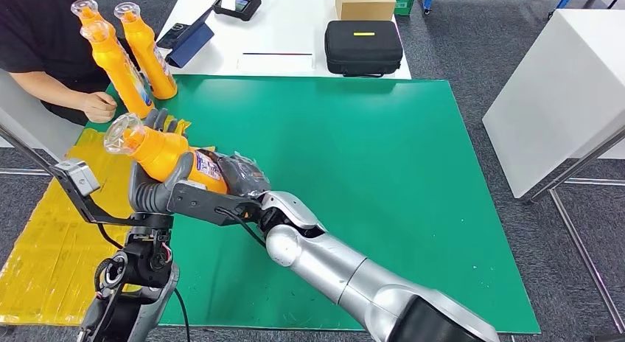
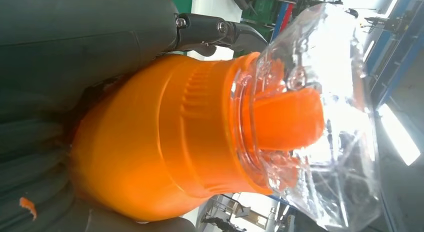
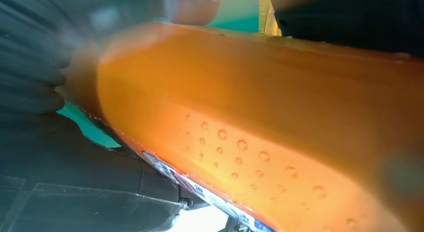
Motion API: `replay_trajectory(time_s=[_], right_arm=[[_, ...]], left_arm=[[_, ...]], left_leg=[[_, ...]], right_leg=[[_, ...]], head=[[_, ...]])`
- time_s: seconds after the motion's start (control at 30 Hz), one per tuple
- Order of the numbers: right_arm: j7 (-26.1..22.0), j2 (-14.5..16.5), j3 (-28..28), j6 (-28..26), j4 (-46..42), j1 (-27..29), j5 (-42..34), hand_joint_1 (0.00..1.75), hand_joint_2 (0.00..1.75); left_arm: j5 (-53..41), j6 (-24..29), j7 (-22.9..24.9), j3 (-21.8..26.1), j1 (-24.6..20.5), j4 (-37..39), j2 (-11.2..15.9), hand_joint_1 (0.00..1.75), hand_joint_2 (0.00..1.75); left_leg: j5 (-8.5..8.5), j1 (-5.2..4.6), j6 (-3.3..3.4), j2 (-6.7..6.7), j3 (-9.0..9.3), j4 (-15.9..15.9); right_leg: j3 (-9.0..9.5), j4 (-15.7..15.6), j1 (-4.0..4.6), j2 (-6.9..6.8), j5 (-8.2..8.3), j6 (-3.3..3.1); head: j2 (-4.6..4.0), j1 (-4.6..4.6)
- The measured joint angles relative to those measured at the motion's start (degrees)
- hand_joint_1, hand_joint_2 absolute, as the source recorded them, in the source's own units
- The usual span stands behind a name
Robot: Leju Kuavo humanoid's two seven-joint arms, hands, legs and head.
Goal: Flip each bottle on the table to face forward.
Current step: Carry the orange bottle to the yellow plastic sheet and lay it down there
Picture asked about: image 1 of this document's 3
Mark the green plastic crate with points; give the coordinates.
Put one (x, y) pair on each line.
(404, 0)

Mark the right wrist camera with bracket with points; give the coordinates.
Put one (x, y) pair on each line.
(205, 205)

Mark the yellow tape patch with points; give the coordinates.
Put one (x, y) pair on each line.
(49, 261)

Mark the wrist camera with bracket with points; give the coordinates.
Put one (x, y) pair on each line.
(205, 205)
(75, 178)

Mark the person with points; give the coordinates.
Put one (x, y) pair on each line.
(39, 32)

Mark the black smartphone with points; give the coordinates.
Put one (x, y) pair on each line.
(172, 35)

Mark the black zip carrying case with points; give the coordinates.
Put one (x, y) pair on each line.
(363, 50)

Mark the brown cardboard box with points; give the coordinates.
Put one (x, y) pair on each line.
(365, 4)

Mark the tablet in blue case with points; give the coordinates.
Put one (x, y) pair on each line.
(194, 41)

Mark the person's right forearm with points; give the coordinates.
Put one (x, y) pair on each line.
(49, 88)

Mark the person's right hand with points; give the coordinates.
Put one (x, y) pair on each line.
(100, 108)

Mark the thin dark strip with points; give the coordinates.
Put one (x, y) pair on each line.
(277, 53)

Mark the white table with metal legs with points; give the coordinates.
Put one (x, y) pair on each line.
(556, 86)
(24, 130)

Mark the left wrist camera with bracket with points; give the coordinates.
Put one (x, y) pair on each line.
(75, 178)

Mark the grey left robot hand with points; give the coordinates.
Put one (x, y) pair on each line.
(151, 198)

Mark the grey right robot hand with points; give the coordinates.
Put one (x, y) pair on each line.
(244, 176)

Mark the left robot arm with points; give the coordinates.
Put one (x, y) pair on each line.
(136, 271)

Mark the green table mat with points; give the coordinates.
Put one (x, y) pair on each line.
(342, 134)

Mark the black handheld controller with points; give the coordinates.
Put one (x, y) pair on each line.
(237, 4)

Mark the orange bottle with clear cap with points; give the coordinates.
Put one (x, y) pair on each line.
(144, 47)
(85, 10)
(117, 66)
(161, 154)

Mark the white rectangular desk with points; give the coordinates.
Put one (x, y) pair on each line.
(283, 31)

